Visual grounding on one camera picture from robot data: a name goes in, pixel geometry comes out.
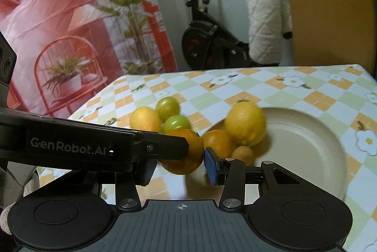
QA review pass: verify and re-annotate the wooden panel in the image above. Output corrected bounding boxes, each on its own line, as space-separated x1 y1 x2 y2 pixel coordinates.
275 0 374 67

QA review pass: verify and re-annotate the beige round plate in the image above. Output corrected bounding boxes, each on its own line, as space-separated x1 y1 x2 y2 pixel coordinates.
184 107 346 204

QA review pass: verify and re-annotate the green plum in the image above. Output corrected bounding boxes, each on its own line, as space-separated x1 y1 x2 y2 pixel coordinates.
156 96 181 118
163 115 191 135

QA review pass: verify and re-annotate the dark-skinned orange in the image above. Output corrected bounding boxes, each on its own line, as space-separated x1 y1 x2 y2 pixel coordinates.
203 129 234 160
159 129 205 175

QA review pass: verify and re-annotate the checked flower tablecloth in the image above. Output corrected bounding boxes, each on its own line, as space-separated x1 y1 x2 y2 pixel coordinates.
38 64 377 252

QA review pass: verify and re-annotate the black exercise bike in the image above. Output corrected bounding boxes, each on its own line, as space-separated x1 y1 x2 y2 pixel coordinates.
166 0 295 71

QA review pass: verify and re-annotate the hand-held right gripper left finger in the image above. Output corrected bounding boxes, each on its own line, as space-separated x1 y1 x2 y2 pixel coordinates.
84 159 157 210

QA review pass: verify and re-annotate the yellow lemon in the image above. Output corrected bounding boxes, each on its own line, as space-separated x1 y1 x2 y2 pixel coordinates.
130 107 162 133
225 102 267 147

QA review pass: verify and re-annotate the white quilted jacket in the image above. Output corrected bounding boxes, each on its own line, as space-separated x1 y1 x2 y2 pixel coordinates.
243 0 293 66

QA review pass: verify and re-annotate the small tan round fruit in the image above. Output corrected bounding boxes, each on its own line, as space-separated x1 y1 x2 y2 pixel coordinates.
230 145 254 165

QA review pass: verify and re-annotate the printed red backdrop cloth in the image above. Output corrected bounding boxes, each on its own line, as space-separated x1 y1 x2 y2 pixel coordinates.
0 0 179 118

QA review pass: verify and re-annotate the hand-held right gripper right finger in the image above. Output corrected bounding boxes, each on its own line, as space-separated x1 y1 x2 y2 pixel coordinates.
205 147 304 209

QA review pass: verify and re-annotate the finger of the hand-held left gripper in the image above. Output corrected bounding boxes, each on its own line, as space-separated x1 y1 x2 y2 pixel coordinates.
134 132 189 163

